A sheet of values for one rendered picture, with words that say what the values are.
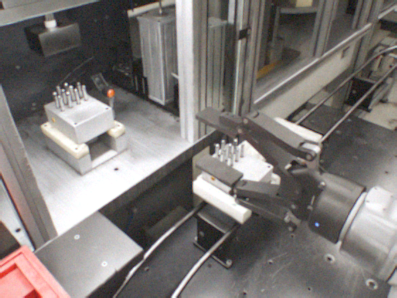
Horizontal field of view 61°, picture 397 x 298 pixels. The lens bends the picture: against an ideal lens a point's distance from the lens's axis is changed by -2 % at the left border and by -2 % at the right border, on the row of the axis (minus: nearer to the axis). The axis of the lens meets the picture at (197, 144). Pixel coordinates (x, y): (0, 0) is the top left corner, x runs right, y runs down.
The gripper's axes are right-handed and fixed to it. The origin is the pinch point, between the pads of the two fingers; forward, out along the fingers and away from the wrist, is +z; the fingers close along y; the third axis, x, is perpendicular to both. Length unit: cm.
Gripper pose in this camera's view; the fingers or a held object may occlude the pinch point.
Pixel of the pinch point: (215, 144)
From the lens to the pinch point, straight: 49.5
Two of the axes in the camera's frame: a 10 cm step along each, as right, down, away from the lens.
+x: -6.6, 4.6, -5.9
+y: 0.0, -7.9, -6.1
